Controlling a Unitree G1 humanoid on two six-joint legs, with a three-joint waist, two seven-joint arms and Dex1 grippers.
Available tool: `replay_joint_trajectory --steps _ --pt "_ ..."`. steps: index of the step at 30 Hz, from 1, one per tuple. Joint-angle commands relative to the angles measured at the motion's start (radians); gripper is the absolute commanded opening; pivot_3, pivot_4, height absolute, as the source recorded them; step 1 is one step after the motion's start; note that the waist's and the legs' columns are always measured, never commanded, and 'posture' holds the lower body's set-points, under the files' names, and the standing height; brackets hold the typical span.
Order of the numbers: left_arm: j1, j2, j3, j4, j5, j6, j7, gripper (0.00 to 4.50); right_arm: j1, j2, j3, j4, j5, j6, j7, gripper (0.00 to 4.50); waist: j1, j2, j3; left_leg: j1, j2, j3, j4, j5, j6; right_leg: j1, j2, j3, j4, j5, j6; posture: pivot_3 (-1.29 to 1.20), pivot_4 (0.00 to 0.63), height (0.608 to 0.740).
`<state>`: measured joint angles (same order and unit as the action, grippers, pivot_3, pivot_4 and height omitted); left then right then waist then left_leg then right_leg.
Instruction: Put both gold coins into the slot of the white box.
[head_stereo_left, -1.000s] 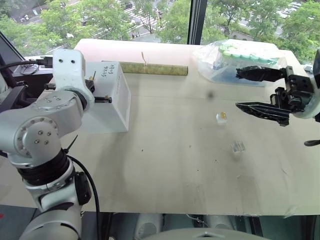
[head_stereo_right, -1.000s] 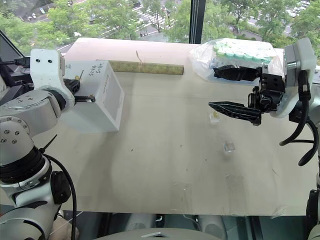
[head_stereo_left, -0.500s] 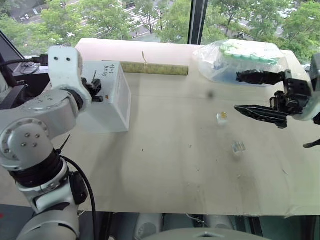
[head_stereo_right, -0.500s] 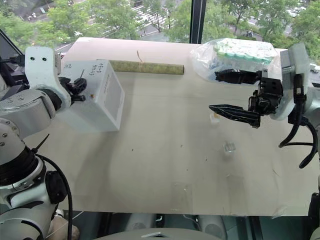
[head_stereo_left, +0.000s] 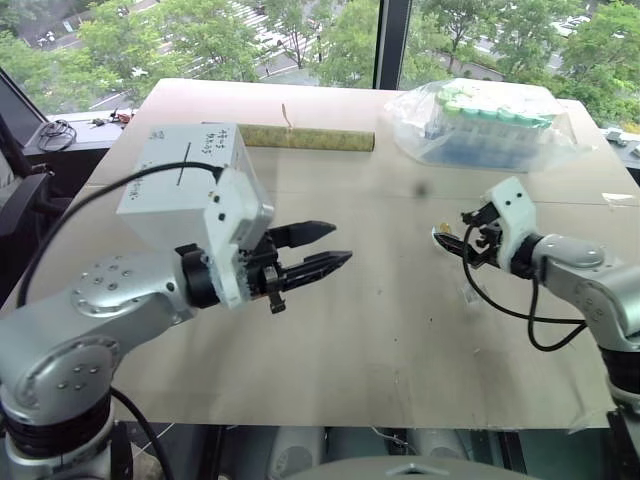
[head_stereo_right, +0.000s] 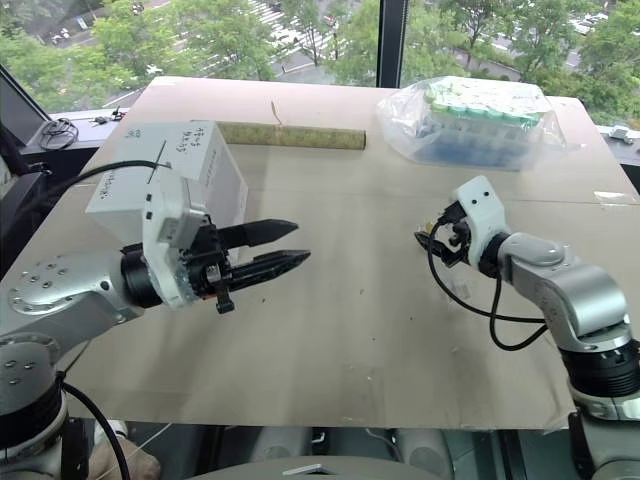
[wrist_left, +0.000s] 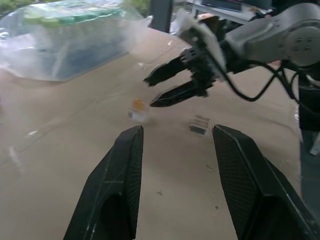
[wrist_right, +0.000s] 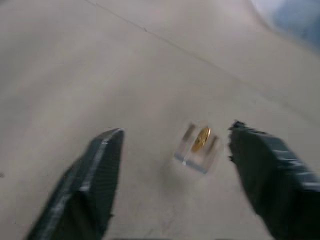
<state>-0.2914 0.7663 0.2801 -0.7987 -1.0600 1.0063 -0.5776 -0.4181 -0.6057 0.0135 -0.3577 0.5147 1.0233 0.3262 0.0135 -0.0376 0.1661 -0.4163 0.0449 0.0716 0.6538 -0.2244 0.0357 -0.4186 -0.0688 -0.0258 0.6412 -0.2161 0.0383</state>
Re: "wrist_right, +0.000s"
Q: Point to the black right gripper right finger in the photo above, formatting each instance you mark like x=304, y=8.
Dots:
x=272, y=180

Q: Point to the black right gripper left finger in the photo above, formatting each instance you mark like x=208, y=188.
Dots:
x=82, y=190

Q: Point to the clear acrylic coin stand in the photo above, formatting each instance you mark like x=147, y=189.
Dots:
x=197, y=160

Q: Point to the gold coin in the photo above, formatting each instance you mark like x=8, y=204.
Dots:
x=201, y=139

